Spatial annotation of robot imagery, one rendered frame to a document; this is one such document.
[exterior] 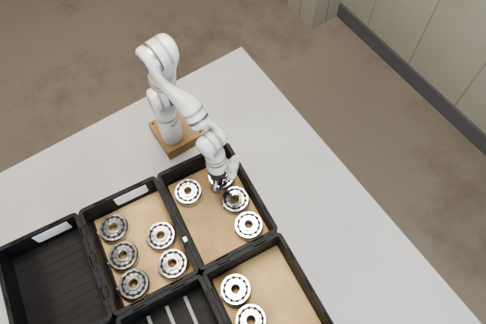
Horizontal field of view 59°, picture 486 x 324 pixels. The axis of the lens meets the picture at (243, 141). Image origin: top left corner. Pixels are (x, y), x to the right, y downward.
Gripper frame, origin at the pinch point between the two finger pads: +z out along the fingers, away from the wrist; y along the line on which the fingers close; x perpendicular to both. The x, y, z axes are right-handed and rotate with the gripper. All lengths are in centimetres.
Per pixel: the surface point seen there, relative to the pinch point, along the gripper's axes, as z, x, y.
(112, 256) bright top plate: 2.3, -32.3, 33.0
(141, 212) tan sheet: 4.9, -27.9, 14.8
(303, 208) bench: 18.6, 32.3, -2.6
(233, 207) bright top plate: 2.6, 6.3, 7.9
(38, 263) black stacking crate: 5, -59, 39
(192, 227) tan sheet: 5.4, -7.7, 17.0
